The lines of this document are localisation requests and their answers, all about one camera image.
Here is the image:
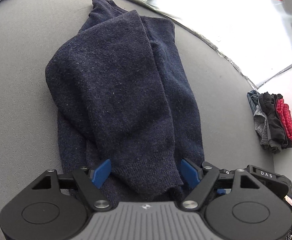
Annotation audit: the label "grey shorts on pile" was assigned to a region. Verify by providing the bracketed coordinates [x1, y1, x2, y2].
[253, 105, 282, 154]

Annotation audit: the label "red knit garment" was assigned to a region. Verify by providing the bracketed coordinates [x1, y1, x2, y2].
[276, 98, 292, 142]

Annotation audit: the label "black garment on pile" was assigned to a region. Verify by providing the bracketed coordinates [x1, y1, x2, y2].
[258, 92, 292, 149]

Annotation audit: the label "navy blue knit sweater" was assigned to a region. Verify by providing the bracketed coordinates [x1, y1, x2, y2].
[45, 0, 204, 203]

